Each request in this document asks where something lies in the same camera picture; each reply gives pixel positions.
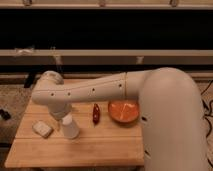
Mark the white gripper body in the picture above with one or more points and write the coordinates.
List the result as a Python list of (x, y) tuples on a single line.
[(69, 127)]

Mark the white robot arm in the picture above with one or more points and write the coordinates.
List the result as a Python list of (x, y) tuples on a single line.
[(171, 111)]

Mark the orange ceramic bowl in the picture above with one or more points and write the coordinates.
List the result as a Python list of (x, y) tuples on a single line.
[(123, 111)]

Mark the small black floor object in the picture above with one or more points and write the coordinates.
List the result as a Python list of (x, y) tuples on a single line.
[(4, 114)]

